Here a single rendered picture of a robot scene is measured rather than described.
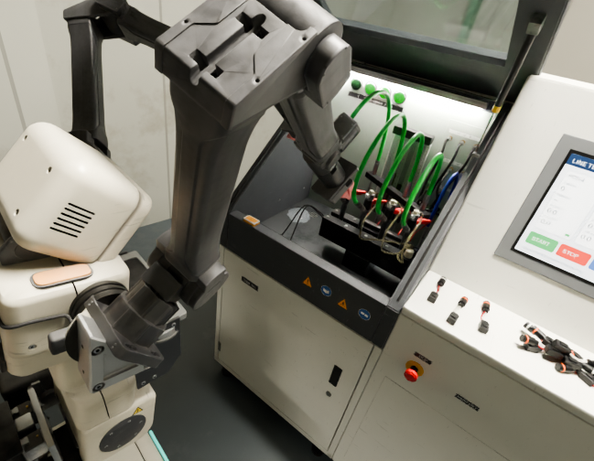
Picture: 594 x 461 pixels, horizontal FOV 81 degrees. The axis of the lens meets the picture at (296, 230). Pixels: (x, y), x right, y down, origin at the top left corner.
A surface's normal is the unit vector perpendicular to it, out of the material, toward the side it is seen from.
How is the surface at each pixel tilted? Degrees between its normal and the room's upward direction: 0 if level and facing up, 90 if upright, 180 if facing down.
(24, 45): 90
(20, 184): 48
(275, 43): 42
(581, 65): 90
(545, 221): 76
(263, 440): 0
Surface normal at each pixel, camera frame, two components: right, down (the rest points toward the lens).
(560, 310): -0.53, 0.16
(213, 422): 0.16, -0.82
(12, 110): 0.68, 0.50
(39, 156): -0.42, -0.33
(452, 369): -0.59, 0.37
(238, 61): 0.07, -0.25
